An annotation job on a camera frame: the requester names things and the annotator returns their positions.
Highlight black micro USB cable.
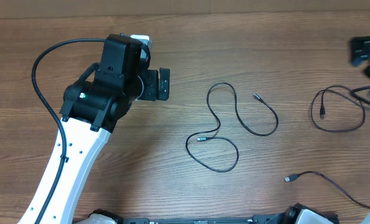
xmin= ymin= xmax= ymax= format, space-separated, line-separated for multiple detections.
xmin=310 ymin=85 xmax=370 ymax=133

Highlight black USB cables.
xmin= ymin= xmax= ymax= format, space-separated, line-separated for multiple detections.
xmin=185 ymin=82 xmax=280 ymax=174

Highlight black USB-A cable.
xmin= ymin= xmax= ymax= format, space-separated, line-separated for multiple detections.
xmin=284 ymin=170 xmax=370 ymax=210

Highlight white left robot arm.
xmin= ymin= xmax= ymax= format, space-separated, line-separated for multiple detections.
xmin=20 ymin=34 xmax=170 ymax=223

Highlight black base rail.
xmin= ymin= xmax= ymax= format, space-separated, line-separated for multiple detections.
xmin=74 ymin=202 xmax=340 ymax=224

